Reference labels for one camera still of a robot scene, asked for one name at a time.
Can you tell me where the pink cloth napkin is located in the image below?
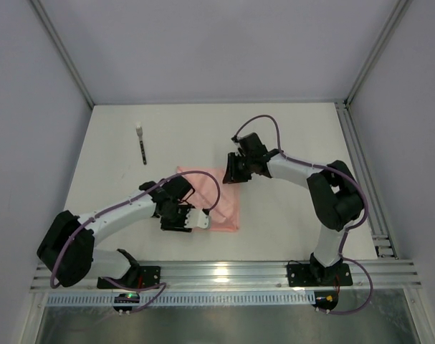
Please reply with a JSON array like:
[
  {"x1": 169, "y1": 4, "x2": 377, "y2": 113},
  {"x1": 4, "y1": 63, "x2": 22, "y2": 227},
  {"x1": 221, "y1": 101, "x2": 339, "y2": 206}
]
[{"x1": 176, "y1": 166, "x2": 240, "y2": 232}]

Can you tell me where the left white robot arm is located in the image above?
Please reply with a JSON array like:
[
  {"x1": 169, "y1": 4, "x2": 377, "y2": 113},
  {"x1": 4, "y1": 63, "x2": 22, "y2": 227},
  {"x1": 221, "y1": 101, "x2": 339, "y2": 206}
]
[{"x1": 37, "y1": 176, "x2": 195, "y2": 290}]

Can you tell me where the left small controller board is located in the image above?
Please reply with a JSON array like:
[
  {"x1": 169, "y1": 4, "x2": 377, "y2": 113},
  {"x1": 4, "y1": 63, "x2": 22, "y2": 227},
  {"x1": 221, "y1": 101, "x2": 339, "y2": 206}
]
[{"x1": 113, "y1": 292, "x2": 140, "y2": 315}]

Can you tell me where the small controller board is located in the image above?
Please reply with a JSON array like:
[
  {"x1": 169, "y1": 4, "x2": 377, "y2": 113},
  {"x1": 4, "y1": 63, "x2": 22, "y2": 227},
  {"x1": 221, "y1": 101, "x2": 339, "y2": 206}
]
[
  {"x1": 312, "y1": 290, "x2": 339, "y2": 314},
  {"x1": 113, "y1": 292, "x2": 140, "y2": 315}
]

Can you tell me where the right small controller board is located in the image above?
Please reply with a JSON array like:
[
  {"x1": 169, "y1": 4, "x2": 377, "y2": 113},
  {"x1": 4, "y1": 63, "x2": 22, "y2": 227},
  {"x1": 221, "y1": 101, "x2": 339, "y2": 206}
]
[{"x1": 312, "y1": 290, "x2": 339, "y2": 314}]

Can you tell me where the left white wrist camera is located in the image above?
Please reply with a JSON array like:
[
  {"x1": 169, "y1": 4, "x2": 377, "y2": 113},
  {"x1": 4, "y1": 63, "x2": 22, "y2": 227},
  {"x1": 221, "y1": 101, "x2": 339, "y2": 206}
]
[{"x1": 184, "y1": 209, "x2": 211, "y2": 230}]

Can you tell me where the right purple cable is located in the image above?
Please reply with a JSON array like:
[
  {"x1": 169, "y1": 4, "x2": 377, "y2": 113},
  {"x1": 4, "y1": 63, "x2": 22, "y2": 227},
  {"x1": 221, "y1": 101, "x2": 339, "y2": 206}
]
[{"x1": 231, "y1": 114, "x2": 375, "y2": 316}]

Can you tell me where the purple cable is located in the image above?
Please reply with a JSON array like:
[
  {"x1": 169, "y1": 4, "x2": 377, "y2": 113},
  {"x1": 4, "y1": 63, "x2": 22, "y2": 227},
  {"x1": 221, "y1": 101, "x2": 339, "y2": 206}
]
[
  {"x1": 49, "y1": 170, "x2": 222, "y2": 313},
  {"x1": 231, "y1": 114, "x2": 375, "y2": 316}
]

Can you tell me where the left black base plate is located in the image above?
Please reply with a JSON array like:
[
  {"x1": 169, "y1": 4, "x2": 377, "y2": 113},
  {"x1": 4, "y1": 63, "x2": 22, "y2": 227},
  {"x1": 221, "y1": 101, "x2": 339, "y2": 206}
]
[{"x1": 97, "y1": 266, "x2": 161, "y2": 290}]

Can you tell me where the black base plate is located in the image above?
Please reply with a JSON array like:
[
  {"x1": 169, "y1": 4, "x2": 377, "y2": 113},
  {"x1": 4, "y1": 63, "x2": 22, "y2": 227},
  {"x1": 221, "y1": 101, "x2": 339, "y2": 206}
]
[
  {"x1": 97, "y1": 266, "x2": 161, "y2": 290},
  {"x1": 286, "y1": 254, "x2": 353, "y2": 287}
]

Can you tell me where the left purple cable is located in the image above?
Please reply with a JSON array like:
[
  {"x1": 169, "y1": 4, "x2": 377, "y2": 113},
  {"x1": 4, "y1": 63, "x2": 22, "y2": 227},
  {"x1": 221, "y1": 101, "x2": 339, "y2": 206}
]
[{"x1": 49, "y1": 170, "x2": 222, "y2": 313}]

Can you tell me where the slotted cable duct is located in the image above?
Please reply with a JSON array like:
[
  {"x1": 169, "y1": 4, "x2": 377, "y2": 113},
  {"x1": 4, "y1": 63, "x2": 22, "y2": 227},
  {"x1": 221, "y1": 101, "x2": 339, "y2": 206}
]
[{"x1": 46, "y1": 290, "x2": 314, "y2": 307}]

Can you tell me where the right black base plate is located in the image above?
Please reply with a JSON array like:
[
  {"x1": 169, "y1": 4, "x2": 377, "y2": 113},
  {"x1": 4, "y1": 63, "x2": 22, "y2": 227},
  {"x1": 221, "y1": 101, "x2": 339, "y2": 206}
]
[{"x1": 286, "y1": 254, "x2": 353, "y2": 287}]

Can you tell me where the right side aluminium rail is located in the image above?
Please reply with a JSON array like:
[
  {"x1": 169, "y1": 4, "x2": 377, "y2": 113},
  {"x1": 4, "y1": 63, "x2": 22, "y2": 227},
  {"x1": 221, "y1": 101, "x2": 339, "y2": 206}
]
[{"x1": 335, "y1": 101, "x2": 398, "y2": 259}]

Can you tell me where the aluminium rail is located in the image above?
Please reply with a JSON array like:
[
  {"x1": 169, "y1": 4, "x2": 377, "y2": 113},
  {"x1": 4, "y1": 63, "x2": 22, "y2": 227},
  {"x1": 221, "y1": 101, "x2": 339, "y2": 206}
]
[
  {"x1": 335, "y1": 101, "x2": 398, "y2": 259},
  {"x1": 29, "y1": 259, "x2": 422, "y2": 294}
]

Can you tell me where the front aluminium rail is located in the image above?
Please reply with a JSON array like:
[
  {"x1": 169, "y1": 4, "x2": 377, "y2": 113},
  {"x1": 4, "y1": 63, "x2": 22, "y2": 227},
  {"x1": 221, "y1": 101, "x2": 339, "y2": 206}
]
[{"x1": 29, "y1": 259, "x2": 422, "y2": 294}]

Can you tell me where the right corner aluminium post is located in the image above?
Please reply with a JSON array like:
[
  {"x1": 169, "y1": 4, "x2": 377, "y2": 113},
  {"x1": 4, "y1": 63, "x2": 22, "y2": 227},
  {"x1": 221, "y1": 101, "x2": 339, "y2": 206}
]
[{"x1": 344, "y1": 0, "x2": 413, "y2": 107}]

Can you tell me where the corner aluminium post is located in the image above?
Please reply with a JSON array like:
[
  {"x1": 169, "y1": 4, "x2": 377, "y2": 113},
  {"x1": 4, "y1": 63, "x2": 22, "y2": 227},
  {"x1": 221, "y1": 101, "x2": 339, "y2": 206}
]
[
  {"x1": 27, "y1": 0, "x2": 95, "y2": 110},
  {"x1": 344, "y1": 0, "x2": 413, "y2": 107}
]

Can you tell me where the left corner aluminium post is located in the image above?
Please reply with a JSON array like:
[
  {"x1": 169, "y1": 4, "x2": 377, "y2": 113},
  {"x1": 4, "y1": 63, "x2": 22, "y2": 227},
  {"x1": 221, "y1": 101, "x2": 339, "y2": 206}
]
[{"x1": 27, "y1": 0, "x2": 95, "y2": 110}]

